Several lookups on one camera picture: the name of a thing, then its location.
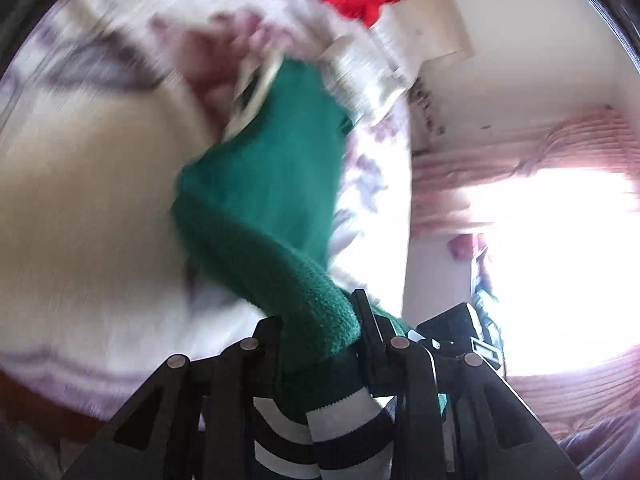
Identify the lilac leaf-print bed blanket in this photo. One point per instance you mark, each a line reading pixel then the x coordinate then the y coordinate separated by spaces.
pixel 94 130

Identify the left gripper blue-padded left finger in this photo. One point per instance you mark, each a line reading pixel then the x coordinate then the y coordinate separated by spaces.
pixel 189 419

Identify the black device on floor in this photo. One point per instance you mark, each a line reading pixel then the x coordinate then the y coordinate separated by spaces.
pixel 462 329

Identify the green sweater with striped cuffs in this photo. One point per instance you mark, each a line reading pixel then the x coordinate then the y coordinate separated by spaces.
pixel 256 213

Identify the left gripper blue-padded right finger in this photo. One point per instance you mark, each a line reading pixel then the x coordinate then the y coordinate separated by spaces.
pixel 455 416

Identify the pink window curtain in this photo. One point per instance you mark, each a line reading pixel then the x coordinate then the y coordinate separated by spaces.
pixel 549 227

